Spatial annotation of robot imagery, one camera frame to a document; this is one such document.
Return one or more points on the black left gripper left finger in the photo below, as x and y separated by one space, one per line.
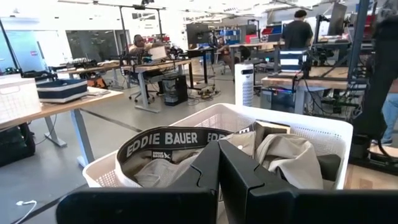
174 202

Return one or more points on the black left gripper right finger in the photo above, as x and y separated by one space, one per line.
280 205

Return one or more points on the khaki pants with black waistband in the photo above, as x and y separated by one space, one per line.
289 155

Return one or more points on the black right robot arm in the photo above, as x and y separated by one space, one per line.
379 77

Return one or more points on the white plastic laundry basket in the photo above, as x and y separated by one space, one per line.
18 96
326 137

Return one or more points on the black computer tower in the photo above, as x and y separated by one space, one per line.
175 88

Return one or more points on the white tower fan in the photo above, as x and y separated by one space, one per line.
244 84

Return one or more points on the wooden workbench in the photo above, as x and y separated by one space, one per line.
323 81

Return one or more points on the wooden desk with white legs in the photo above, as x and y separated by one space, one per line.
155 65

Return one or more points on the person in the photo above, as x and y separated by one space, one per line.
224 51
297 31
140 43
391 118

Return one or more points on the open laptop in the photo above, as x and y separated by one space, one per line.
290 60

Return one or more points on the wooden table with grey legs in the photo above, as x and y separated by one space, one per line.
62 105

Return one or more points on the navy white striped bin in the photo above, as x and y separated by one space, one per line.
62 90

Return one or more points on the black backpack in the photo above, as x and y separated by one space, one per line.
15 146

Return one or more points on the black monitor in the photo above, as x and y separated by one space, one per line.
199 32

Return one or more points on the black overhead camera stand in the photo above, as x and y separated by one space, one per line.
122 25

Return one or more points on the blue metal post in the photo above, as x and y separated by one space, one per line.
359 31

